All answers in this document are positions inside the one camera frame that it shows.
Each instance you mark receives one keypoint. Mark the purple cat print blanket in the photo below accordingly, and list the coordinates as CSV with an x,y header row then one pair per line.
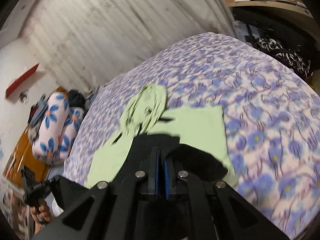
x,y
250,92

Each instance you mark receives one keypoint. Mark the red wall shelf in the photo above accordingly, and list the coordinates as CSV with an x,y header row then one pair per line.
x,y
22,80

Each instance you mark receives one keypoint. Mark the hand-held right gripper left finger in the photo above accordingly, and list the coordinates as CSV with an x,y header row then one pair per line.
x,y
156,173

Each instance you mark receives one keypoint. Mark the black white patterned cloth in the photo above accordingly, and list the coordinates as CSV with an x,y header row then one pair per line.
x,y
287,55

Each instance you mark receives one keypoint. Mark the white cardboard box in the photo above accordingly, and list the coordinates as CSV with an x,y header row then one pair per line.
x,y
241,31

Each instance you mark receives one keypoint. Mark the green and black hooded jacket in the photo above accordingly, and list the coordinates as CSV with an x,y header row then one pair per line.
x,y
200,125

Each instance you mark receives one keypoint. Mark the person's left hand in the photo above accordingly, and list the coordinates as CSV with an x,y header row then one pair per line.
x,y
42,216

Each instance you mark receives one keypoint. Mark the white patterned curtain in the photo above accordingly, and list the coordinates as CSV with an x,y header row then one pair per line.
x,y
112,30

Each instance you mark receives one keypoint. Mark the small rolled floral quilt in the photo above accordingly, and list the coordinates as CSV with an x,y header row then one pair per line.
x,y
72,127

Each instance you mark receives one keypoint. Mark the orange wooden bed frame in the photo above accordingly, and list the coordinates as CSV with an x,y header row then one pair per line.
x,y
25,152

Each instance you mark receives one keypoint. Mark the face wall sticker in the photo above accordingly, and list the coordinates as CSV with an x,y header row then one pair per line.
x,y
24,97

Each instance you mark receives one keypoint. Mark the large rolled floral quilt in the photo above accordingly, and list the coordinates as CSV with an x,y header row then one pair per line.
x,y
51,120

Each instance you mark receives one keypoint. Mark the grey clothes pile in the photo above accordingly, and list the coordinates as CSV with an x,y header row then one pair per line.
x,y
37,112

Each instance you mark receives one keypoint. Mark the dark clothes pile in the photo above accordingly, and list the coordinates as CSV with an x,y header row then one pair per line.
x,y
76,98

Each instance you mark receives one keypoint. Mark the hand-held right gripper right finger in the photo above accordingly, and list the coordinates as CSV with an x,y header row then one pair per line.
x,y
167,178

